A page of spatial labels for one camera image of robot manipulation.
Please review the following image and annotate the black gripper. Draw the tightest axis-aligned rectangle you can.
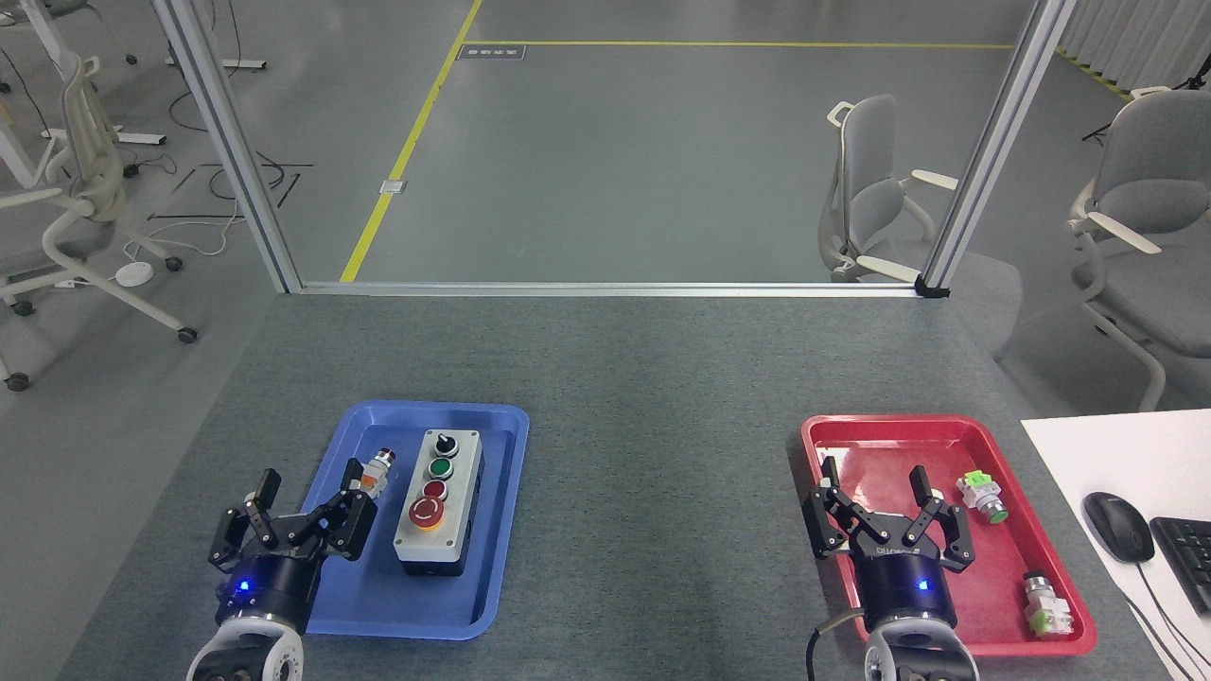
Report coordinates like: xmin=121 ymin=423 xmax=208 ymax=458
xmin=802 ymin=456 xmax=975 ymax=633
xmin=210 ymin=468 xmax=379 ymax=635

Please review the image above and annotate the grey four-button control box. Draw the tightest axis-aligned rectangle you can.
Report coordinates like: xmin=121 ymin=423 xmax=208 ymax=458
xmin=393 ymin=428 xmax=485 ymax=578

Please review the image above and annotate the red push button orange base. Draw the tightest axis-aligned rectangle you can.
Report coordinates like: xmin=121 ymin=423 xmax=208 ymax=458
xmin=342 ymin=448 xmax=396 ymax=498

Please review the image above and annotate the silver push button green base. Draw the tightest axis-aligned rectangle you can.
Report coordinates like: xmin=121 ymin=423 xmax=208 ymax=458
xmin=1022 ymin=570 xmax=1075 ymax=637

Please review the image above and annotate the red plastic tray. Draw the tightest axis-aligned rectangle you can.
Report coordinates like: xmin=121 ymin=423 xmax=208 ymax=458
xmin=800 ymin=413 xmax=1098 ymax=658

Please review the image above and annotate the blue plastic tray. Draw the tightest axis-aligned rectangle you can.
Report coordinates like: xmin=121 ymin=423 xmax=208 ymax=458
xmin=262 ymin=401 xmax=531 ymax=641

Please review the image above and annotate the black computer mouse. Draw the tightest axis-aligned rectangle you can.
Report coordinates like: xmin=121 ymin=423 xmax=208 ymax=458
xmin=1083 ymin=492 xmax=1156 ymax=565

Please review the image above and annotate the white desk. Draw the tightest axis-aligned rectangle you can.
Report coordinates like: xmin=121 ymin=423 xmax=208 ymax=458
xmin=1020 ymin=409 xmax=1211 ymax=681

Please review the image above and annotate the black keyboard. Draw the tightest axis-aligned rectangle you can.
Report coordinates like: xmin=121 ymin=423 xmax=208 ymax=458
xmin=1150 ymin=515 xmax=1211 ymax=616

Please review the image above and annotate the grey office chair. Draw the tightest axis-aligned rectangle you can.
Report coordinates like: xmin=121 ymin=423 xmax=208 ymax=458
xmin=1067 ymin=87 xmax=1211 ymax=412
xmin=818 ymin=95 xmax=961 ymax=285

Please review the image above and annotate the white mesh office chair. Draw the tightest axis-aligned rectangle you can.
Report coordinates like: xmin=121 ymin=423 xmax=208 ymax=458
xmin=0 ymin=52 xmax=200 ymax=393

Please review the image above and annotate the white pleated curtain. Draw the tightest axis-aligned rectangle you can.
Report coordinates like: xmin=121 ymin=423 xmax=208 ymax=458
xmin=1055 ymin=0 xmax=1211 ymax=96

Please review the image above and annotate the green push button switch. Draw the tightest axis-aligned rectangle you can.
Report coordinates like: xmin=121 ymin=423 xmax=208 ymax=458
xmin=956 ymin=470 xmax=1009 ymax=526

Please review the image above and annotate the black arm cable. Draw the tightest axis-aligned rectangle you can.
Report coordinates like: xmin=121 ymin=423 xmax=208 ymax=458
xmin=805 ymin=610 xmax=867 ymax=681

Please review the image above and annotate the black mouse cable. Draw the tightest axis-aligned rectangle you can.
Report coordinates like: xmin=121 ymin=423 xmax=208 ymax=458
xmin=1121 ymin=561 xmax=1201 ymax=681

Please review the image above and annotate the silver aluminium rail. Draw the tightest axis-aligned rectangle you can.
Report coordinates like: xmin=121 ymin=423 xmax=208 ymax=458
xmin=289 ymin=281 xmax=933 ymax=299

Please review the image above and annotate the silver aluminium post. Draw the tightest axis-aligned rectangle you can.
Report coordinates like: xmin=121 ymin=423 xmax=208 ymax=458
xmin=916 ymin=0 xmax=1079 ymax=299
xmin=151 ymin=0 xmax=304 ymax=294

